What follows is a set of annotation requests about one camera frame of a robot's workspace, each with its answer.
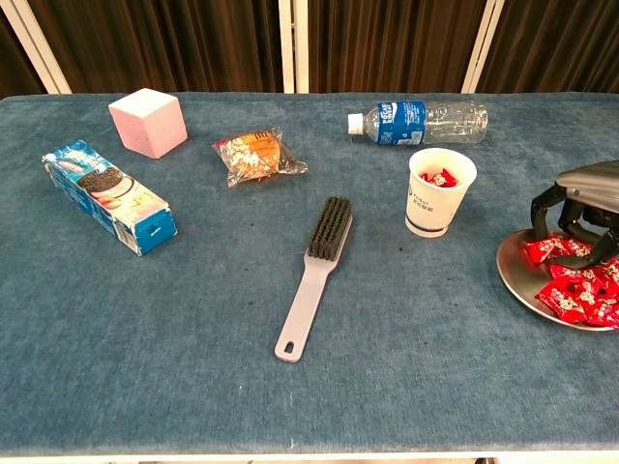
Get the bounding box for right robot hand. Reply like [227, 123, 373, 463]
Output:
[530, 160, 619, 267]

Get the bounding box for bread in clear wrapper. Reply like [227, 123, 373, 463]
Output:
[214, 127, 310, 189]

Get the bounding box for blue Oreo cookie box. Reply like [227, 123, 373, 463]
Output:
[42, 139, 179, 257]

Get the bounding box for pink foam cube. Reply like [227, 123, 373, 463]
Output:
[107, 87, 189, 160]

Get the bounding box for blue table cloth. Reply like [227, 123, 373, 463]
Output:
[0, 92, 619, 455]

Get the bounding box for grey brush black bristles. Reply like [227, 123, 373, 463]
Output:
[274, 195, 354, 363]

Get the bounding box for white frame post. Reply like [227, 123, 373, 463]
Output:
[461, 0, 508, 95]
[0, 0, 74, 96]
[294, 0, 310, 95]
[278, 0, 296, 95]

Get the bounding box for white paper cup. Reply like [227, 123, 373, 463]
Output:
[404, 147, 479, 239]

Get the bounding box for silver metal plate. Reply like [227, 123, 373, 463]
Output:
[496, 229, 619, 334]

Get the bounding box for dark brown curtain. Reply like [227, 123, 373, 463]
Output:
[308, 0, 489, 95]
[0, 12, 47, 98]
[26, 0, 284, 95]
[476, 0, 619, 95]

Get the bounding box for clear bottle blue label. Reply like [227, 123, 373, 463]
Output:
[346, 100, 489, 147]

